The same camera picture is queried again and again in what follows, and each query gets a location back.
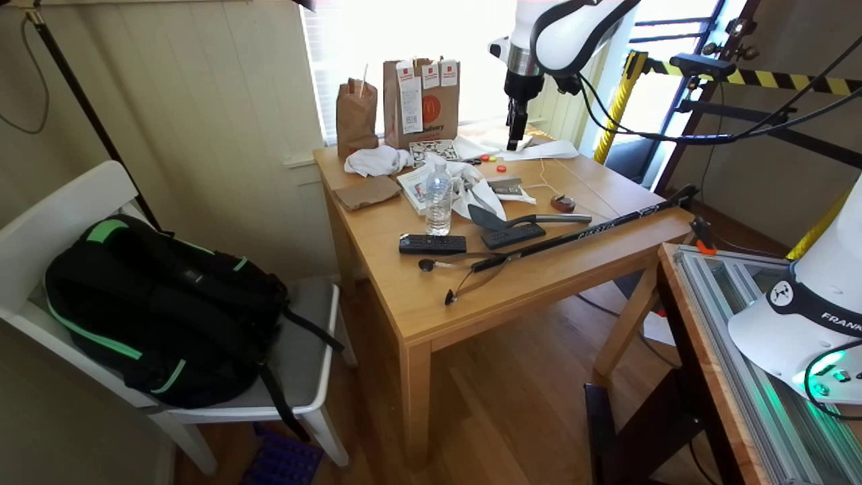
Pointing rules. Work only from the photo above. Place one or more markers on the dark blue seat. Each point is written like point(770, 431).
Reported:
point(634, 160)

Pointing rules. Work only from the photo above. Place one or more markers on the large brown delivery paper bag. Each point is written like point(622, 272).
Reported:
point(438, 114)

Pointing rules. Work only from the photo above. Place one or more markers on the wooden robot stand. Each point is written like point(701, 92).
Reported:
point(692, 358)

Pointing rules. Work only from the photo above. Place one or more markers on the black orange clamp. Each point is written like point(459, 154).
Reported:
point(704, 241)

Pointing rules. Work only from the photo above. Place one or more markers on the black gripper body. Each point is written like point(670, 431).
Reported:
point(525, 86)

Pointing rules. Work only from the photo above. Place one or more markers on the white round device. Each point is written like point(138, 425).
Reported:
point(755, 358)

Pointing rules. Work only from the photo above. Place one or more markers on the black backpack with green trim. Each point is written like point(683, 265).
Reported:
point(162, 304)

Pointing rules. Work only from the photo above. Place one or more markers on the small round brown object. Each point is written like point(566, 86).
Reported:
point(564, 203)

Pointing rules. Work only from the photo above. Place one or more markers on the long black rod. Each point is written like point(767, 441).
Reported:
point(584, 233)

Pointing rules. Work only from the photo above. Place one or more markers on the small brown paper bag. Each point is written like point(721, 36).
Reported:
point(358, 115)

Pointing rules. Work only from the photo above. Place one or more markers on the long white receipt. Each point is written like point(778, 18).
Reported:
point(410, 103)

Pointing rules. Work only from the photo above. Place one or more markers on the brown cardboard piece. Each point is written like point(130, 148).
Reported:
point(367, 192)

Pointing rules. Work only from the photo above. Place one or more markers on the crumpled white paper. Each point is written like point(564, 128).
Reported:
point(379, 161)

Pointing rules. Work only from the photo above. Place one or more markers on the white chair with solid back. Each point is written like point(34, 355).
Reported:
point(306, 358)

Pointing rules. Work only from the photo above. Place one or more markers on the black rectangular box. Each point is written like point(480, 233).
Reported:
point(432, 242)

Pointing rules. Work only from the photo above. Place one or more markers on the dark blue metal ladder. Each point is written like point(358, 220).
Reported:
point(692, 94)

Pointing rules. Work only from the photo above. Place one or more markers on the black earphones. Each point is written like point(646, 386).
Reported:
point(424, 265)

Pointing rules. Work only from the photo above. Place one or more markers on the thin black leaning pole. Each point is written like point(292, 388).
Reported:
point(90, 110)

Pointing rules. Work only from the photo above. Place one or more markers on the yellow black striped bar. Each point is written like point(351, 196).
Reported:
point(790, 80)

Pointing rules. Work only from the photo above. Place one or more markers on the clear plastic water bottle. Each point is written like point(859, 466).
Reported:
point(438, 207)

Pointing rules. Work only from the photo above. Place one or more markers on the yellow pole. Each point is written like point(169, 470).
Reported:
point(813, 234)
point(622, 107)

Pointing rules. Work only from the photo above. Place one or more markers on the black stapler tool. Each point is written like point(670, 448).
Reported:
point(507, 229)

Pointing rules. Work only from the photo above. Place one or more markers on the white paper napkin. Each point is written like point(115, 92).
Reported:
point(487, 203)

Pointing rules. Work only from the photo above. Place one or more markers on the light wooden table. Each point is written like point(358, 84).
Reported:
point(502, 292)

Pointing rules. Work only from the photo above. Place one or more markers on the thick white napkin stack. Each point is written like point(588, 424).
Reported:
point(547, 150)

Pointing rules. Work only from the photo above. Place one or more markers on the red bottle cap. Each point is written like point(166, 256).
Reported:
point(499, 168)

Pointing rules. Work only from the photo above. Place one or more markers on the blue item under chair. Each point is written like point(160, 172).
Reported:
point(285, 462)

